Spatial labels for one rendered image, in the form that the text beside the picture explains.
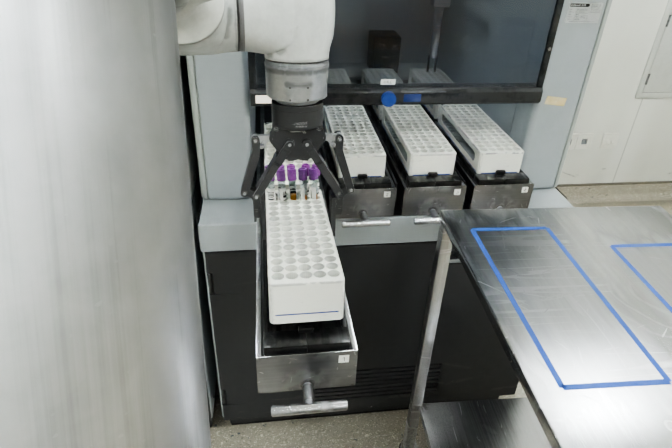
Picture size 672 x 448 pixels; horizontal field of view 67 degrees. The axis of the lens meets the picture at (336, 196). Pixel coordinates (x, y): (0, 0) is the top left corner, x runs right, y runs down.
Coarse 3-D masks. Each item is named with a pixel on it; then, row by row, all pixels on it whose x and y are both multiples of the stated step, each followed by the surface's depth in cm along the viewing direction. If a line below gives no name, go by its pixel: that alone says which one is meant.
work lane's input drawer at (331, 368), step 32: (256, 256) 85; (256, 288) 78; (256, 320) 72; (256, 352) 67; (288, 352) 67; (320, 352) 67; (352, 352) 68; (288, 384) 69; (320, 384) 70; (352, 384) 71
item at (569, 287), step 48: (480, 240) 88; (528, 240) 89; (576, 240) 89; (624, 240) 90; (432, 288) 103; (480, 288) 77; (528, 288) 78; (576, 288) 78; (624, 288) 79; (432, 336) 110; (528, 336) 69; (576, 336) 69; (624, 336) 70; (528, 384) 62; (576, 384) 62; (624, 384) 63; (432, 432) 116; (480, 432) 116; (528, 432) 117; (576, 432) 57; (624, 432) 57
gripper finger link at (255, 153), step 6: (252, 138) 74; (258, 138) 74; (252, 144) 74; (258, 144) 75; (252, 150) 75; (258, 150) 75; (252, 156) 75; (258, 156) 75; (252, 162) 76; (246, 168) 78; (252, 168) 76; (246, 174) 76; (252, 174) 76; (246, 180) 77; (252, 180) 77; (246, 186) 77; (246, 192) 77
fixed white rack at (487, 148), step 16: (448, 112) 128; (464, 112) 130; (480, 112) 129; (448, 128) 130; (464, 128) 120; (480, 128) 121; (496, 128) 121; (464, 144) 126; (480, 144) 112; (496, 144) 113; (512, 144) 113; (480, 160) 109; (496, 160) 110; (512, 160) 110
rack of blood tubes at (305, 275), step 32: (288, 192) 91; (320, 192) 91; (288, 224) 81; (320, 224) 80; (288, 256) 73; (320, 256) 71; (288, 288) 65; (320, 288) 66; (288, 320) 68; (320, 320) 68
